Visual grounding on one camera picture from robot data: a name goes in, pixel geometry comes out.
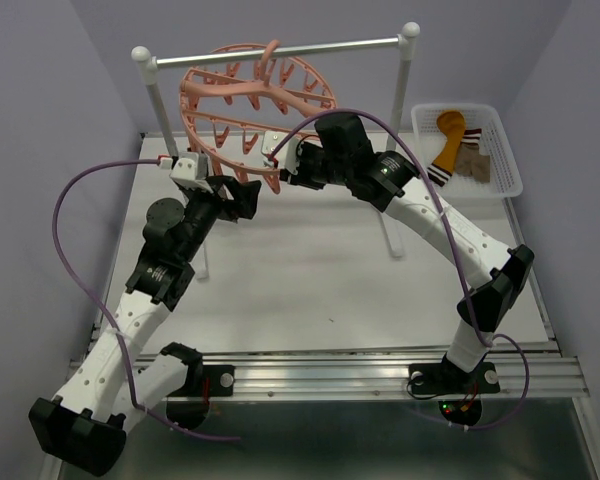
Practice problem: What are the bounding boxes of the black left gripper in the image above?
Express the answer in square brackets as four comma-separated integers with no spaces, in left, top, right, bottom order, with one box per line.
[180,174,261,262]

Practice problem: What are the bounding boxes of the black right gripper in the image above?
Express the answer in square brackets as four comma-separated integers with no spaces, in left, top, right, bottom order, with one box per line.
[279,138,352,189]

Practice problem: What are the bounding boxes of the pink round clip hanger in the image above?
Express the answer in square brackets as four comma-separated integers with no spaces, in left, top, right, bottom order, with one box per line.
[179,40,338,194]

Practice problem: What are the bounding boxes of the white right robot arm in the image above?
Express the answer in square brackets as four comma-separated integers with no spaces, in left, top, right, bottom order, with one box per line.
[264,109,534,398]

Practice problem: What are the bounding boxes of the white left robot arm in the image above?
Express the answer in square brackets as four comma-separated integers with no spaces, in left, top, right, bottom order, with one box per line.
[29,176,261,477]

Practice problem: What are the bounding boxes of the mustard yellow sock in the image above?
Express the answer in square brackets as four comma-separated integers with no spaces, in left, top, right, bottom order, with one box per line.
[426,110,466,187]

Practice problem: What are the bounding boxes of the white plastic basket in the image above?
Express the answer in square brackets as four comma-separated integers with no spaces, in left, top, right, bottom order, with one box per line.
[411,103,523,201]

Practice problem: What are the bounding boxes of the brown sock in basket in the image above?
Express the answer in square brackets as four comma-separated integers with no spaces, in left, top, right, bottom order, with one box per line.
[454,128,491,184]

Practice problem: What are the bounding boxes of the white clothes rack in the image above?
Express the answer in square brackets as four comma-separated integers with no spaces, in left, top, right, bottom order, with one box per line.
[130,22,422,279]

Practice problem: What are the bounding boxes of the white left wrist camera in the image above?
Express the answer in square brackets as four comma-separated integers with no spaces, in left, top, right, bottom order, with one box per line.
[158,152,211,191]

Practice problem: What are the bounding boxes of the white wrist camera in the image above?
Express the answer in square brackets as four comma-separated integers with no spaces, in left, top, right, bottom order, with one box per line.
[158,152,211,191]
[261,130,300,173]

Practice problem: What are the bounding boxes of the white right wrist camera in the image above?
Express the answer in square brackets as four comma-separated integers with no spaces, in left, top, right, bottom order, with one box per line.
[261,130,300,173]

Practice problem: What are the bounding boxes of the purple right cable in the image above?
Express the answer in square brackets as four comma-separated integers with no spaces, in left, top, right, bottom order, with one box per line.
[267,108,531,432]

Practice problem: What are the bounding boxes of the purple cable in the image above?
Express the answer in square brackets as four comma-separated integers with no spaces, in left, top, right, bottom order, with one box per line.
[53,158,241,444]
[267,108,531,432]

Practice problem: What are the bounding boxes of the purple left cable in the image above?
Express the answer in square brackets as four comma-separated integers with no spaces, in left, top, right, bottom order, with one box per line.
[53,158,241,444]

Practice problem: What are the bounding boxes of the aluminium mounting rail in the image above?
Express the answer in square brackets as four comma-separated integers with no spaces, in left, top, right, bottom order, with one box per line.
[204,348,590,403]

